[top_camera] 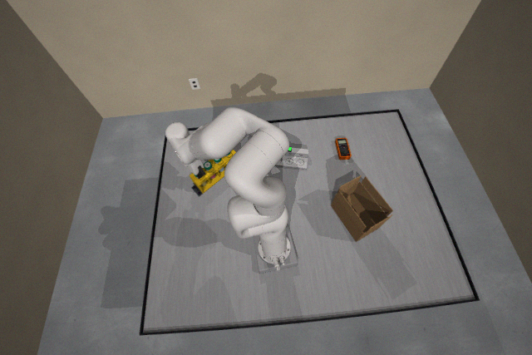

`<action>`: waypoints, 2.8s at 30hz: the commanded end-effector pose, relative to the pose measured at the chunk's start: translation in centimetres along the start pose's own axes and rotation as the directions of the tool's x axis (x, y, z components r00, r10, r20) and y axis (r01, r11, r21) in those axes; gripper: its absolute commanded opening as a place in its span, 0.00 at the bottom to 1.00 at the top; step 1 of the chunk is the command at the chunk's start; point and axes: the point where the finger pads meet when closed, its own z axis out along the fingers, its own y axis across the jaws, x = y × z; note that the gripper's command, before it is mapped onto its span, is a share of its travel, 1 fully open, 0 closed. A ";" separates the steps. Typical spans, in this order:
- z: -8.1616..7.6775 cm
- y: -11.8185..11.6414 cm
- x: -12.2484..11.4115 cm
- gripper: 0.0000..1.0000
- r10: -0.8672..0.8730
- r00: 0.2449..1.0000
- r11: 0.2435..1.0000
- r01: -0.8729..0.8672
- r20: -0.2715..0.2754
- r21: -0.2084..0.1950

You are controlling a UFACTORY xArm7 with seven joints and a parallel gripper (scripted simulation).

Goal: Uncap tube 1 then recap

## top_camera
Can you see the black table edge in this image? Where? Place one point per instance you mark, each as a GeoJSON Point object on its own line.
{"type": "Point", "coordinates": [322, 319]}

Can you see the brown cardboard box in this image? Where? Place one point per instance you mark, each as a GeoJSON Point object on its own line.
{"type": "Point", "coordinates": [371, 208]}

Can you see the orange digital multimeter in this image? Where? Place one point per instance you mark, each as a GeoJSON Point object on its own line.
{"type": "Point", "coordinates": [343, 150]}

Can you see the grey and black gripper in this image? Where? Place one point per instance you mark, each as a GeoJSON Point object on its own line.
{"type": "Point", "coordinates": [195, 168]}

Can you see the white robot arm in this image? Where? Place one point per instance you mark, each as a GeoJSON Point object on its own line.
{"type": "Point", "coordinates": [261, 199]}

